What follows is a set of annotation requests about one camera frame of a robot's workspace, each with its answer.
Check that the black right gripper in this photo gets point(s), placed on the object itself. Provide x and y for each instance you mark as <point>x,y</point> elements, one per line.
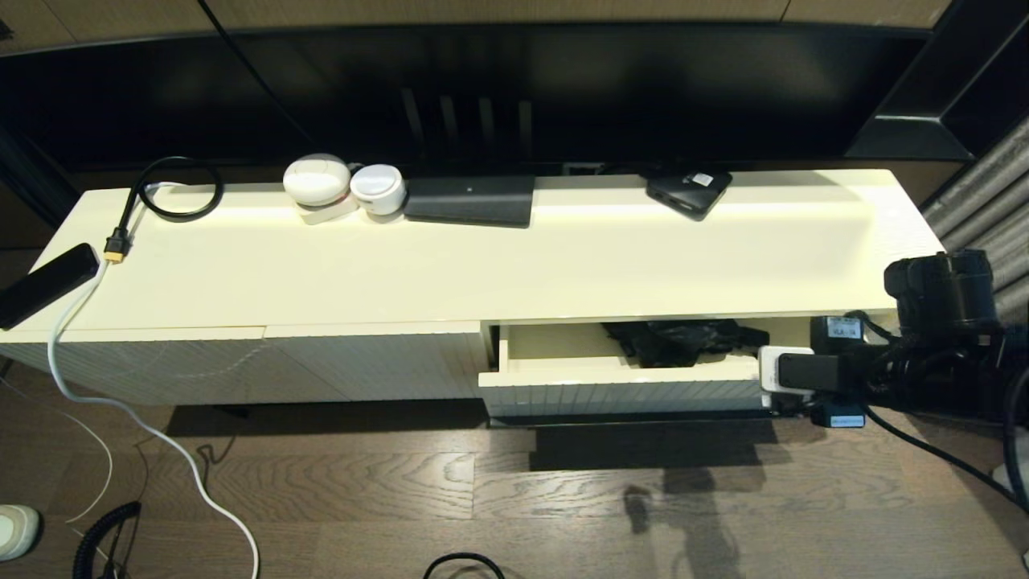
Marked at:
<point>848,378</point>

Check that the black umbrella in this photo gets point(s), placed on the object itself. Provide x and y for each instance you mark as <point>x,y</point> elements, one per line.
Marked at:
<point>675,342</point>

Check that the white cabinet drawer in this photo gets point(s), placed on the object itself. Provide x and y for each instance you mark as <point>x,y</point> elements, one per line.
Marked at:
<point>627,386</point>

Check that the white cream TV cabinet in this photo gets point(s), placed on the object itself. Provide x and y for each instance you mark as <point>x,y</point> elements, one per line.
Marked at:
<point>362,272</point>

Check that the small black box with sticker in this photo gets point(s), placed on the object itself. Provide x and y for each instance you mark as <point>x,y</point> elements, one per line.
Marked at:
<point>689,191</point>

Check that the grey curtain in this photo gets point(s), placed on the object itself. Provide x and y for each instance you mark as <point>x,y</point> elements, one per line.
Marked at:
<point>989,201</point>

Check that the black flat screen TV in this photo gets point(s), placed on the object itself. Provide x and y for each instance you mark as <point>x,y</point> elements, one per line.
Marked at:
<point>603,80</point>

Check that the flat black set-top box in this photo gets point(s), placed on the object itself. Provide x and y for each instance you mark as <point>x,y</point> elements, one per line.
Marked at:
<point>469,199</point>

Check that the small white round device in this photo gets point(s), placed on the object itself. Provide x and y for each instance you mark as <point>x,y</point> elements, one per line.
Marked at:
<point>378,190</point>

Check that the white flat device base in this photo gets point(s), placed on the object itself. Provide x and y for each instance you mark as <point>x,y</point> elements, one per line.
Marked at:
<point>325,214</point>

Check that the large white round device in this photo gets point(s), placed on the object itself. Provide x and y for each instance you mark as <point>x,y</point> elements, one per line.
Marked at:
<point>316,179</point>

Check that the long black rectangular device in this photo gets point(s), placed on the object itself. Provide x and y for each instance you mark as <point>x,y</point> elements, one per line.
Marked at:
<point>44,285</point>

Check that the white shoe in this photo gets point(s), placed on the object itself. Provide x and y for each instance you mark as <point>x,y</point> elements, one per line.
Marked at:
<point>16,532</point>

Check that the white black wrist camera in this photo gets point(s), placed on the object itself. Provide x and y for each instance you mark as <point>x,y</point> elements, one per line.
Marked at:
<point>792,371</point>

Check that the black wall shelf frame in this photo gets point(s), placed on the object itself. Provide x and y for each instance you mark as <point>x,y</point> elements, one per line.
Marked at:
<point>924,129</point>

